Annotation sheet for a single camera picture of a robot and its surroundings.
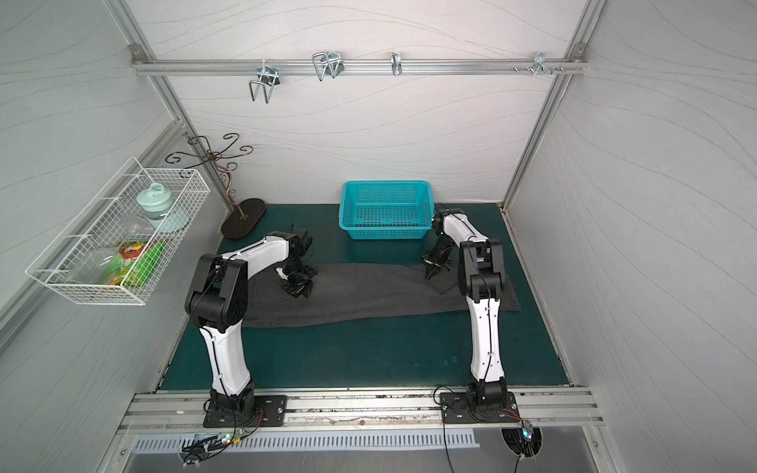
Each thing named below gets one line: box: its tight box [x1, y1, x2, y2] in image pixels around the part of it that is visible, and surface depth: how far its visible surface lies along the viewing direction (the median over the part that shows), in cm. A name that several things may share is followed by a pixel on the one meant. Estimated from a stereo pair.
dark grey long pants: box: [243, 264, 522, 329], surface depth 95 cm
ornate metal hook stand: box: [164, 133, 267, 240], surface depth 112 cm
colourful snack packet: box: [104, 239, 168, 289], surface depth 64 cm
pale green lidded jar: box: [136, 182, 173, 220], surface depth 67 cm
